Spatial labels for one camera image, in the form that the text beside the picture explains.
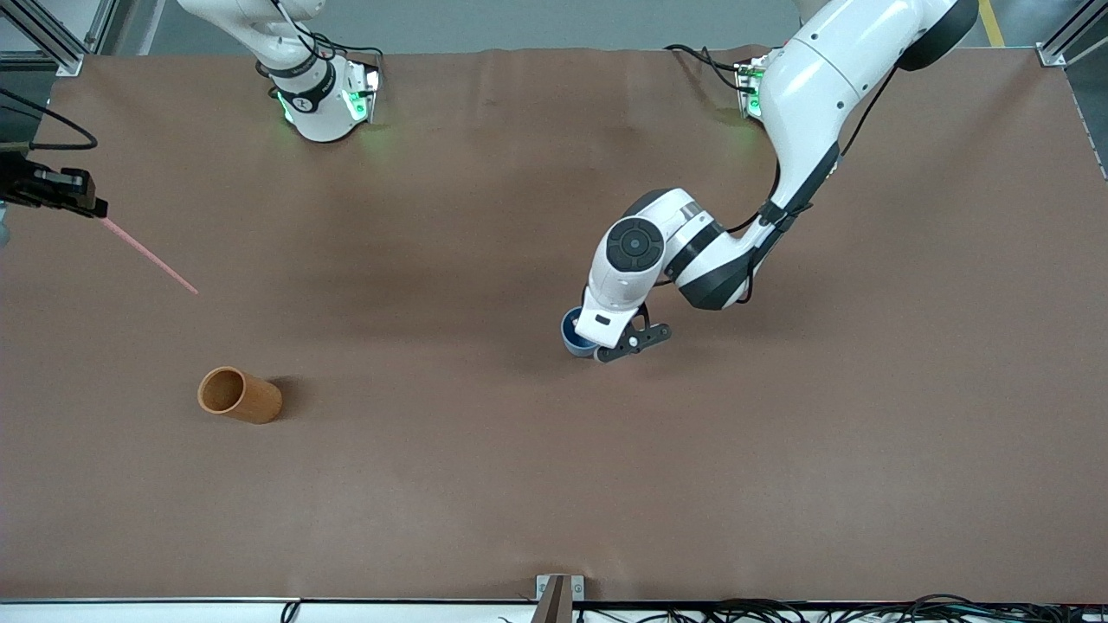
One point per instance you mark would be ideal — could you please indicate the pink chopstick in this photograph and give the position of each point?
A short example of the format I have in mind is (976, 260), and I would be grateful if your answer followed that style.
(151, 257)

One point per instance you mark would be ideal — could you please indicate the blue cup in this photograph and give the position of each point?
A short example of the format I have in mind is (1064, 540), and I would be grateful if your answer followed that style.
(570, 334)

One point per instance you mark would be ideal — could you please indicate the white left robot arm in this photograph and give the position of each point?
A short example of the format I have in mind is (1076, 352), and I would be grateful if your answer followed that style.
(814, 78)

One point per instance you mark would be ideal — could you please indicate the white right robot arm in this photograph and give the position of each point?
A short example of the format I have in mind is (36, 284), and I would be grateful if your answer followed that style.
(320, 112)

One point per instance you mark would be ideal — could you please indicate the orange cup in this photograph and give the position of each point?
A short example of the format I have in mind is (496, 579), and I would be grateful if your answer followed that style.
(256, 403)

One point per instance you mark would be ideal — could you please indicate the brown table cover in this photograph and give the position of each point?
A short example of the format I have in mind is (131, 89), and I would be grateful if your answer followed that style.
(519, 476)

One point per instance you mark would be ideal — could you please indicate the aluminium frame profile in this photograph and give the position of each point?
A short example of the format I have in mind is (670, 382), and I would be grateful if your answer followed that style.
(48, 39)
(1066, 38)
(102, 26)

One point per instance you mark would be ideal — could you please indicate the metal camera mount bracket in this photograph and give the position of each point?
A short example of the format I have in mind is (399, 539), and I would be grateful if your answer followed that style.
(558, 599)

